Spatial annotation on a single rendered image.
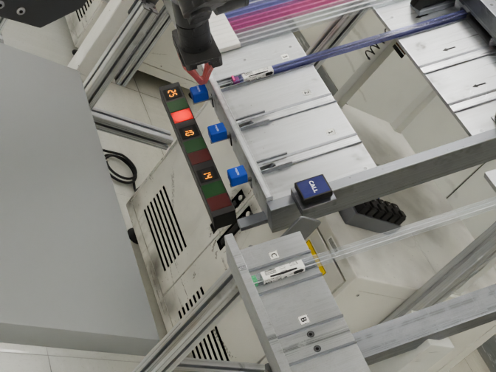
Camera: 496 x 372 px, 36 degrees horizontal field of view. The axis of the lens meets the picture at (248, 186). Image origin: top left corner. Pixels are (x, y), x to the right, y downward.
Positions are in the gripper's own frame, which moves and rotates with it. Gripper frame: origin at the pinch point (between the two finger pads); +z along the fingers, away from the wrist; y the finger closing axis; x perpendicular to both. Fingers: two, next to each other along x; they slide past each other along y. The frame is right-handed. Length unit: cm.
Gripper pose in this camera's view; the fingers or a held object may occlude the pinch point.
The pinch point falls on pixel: (202, 80)
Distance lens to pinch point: 142.6
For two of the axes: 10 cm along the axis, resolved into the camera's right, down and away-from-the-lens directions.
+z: 0.8, 6.2, 7.8
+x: -9.5, 3.0, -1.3
